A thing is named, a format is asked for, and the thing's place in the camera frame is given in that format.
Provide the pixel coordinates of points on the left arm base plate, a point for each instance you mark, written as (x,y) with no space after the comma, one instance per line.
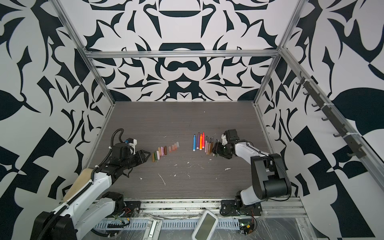
(131,209)

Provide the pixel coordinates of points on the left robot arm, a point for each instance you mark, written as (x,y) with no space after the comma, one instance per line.
(92,202)

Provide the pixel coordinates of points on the pink-red marker pen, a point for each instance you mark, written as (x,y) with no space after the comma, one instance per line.
(203,139)

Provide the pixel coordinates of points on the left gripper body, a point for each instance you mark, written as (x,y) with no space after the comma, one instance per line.
(131,160)

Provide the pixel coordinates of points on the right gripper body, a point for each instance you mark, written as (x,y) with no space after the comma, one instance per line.
(223,150)

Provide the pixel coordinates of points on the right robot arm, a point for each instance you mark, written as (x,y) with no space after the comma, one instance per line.
(269,177)

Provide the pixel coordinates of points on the beige foam pad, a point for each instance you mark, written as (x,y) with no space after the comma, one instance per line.
(80,182)

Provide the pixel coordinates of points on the tan cap beige pen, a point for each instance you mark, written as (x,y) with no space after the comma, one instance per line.
(209,146)

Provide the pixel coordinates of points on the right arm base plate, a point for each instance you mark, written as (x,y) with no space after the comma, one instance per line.
(232,208)

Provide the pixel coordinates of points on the blue marker pen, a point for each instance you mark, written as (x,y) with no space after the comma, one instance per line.
(194,143)

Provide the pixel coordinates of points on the white plastic clip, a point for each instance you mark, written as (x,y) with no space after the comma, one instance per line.
(153,229)

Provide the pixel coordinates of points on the orange marker pen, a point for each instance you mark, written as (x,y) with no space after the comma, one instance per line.
(200,142)

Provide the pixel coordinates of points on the small circuit board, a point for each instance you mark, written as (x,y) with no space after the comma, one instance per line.
(248,228)

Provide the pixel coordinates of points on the purple marker pen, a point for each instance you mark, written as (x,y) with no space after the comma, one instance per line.
(198,141)

